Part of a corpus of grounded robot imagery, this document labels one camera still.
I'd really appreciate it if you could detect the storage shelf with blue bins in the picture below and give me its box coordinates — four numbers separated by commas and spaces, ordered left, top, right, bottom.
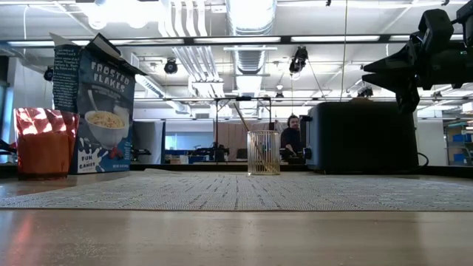
444, 120, 473, 167

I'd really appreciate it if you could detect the black background stand frame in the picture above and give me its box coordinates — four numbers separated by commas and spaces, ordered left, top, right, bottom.
213, 95, 273, 163

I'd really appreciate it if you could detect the blue Frosted Flakes cereal box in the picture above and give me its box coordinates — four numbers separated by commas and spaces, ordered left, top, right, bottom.
50, 32, 147, 175

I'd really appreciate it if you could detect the black overhead camera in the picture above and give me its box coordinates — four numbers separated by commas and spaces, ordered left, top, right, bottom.
288, 45, 310, 75

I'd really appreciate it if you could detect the shiny red foil bag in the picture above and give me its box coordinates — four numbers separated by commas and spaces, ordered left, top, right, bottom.
13, 106, 80, 181

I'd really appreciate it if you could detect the black toaster power cable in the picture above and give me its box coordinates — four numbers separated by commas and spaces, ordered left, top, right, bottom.
401, 151, 430, 174

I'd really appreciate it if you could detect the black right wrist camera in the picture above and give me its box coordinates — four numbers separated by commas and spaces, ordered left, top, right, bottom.
418, 8, 455, 55

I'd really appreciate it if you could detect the black overhead frame bar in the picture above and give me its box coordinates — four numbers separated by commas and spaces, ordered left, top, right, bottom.
0, 34, 473, 47

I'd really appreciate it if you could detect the person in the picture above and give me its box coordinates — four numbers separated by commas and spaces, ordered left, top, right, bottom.
279, 114, 302, 160

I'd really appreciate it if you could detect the grey woven placemat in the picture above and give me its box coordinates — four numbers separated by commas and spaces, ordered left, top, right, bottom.
0, 168, 473, 212

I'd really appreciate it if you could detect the black table edge rail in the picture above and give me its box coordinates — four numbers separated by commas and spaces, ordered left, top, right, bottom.
0, 162, 473, 177

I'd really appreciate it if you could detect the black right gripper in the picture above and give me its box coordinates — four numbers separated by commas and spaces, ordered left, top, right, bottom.
361, 31, 473, 114

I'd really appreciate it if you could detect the black toaster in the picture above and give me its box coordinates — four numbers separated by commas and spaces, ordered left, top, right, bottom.
299, 99, 421, 174

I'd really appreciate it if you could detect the silver ventilation duct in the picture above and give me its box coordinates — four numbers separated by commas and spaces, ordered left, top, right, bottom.
225, 0, 278, 75

